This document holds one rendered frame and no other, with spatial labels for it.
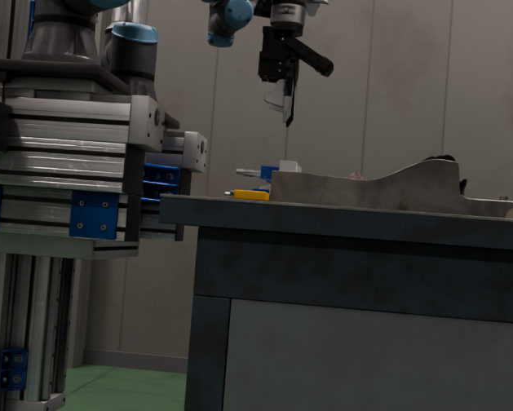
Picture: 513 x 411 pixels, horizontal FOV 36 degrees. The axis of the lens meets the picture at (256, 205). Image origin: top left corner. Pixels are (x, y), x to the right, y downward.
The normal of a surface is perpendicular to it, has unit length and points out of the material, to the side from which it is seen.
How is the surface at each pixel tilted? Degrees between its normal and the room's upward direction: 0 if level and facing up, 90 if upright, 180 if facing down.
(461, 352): 90
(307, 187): 90
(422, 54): 90
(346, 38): 90
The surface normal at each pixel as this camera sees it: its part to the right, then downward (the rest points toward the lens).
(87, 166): -0.11, -0.04
